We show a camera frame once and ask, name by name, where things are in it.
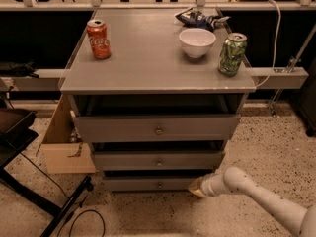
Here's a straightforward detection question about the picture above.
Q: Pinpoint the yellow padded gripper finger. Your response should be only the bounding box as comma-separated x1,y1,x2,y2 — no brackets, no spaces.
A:
188,177,205,198

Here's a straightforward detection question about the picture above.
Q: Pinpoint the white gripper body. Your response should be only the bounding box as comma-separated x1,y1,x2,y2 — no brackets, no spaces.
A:
200,174,227,197

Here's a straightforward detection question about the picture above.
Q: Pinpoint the grey bottom drawer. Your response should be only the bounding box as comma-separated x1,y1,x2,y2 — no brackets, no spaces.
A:
104,169,211,192

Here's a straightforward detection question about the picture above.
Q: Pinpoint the grey drawer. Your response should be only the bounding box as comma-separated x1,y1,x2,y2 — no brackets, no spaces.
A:
104,169,211,192
74,115,240,143
92,150,224,171

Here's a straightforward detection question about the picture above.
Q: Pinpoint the grey middle drawer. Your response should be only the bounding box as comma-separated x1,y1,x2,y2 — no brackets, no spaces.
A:
92,150,224,171

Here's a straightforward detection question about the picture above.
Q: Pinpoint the grey top drawer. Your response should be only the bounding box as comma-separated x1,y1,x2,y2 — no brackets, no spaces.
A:
74,115,240,143

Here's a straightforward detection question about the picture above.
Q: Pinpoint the grey drawer cabinet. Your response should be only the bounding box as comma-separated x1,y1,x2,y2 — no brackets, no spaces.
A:
58,7,258,193

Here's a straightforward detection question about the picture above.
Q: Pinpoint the green soda can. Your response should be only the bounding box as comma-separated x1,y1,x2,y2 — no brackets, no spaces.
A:
218,33,247,77

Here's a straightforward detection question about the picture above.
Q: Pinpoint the cardboard box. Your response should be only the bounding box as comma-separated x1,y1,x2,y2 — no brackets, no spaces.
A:
39,96,96,174

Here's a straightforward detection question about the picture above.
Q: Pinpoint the white ceramic bowl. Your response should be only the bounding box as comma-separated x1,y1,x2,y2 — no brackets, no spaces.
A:
179,28,216,58

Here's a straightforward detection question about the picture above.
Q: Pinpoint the blue chip bag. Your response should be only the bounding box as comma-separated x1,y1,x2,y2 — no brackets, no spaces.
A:
175,7,230,32

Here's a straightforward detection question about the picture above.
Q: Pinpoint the orange soda can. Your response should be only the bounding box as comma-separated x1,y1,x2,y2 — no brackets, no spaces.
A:
87,19,111,59

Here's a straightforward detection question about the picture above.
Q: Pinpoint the black stand base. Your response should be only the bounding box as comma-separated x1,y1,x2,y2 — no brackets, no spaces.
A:
0,107,95,237

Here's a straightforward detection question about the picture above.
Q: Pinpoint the black floor cable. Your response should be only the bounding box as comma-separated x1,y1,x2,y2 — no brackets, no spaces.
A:
20,151,107,237

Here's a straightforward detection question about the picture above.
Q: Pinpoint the metal railing frame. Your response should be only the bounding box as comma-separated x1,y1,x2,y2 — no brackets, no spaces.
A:
0,0,315,89

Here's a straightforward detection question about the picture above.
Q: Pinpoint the white cable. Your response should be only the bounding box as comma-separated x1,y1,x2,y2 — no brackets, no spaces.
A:
255,0,283,89

